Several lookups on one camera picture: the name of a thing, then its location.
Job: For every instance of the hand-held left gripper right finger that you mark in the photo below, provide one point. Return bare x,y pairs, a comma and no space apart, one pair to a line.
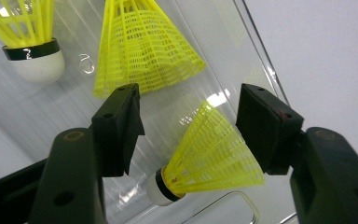
267,130

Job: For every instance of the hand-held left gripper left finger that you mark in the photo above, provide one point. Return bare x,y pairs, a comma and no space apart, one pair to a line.
118,130

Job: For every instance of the white board mat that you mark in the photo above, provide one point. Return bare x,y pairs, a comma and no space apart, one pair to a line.
323,62

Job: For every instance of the yellow shuttlecock white cork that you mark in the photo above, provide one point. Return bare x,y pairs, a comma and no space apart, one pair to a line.
211,155
37,67
143,46

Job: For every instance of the clear plastic tray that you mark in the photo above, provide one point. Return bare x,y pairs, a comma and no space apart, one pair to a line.
59,105

